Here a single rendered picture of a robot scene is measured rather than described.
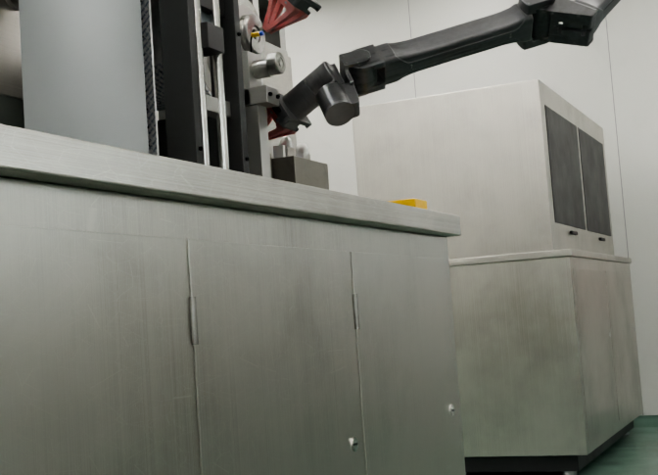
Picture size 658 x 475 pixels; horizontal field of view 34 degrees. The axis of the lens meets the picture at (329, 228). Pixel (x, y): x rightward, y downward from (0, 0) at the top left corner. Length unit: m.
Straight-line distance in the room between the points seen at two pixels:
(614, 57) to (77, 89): 4.95
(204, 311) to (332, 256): 0.40
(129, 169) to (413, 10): 5.79
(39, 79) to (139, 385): 0.81
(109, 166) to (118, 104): 0.66
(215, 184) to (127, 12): 0.56
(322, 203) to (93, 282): 0.53
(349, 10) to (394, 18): 0.31
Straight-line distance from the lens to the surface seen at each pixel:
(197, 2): 1.68
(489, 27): 2.12
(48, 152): 1.03
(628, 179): 6.37
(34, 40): 1.88
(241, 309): 1.37
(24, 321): 1.03
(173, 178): 1.21
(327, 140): 6.93
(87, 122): 1.79
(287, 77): 3.00
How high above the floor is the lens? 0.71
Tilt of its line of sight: 5 degrees up
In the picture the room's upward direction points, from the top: 4 degrees counter-clockwise
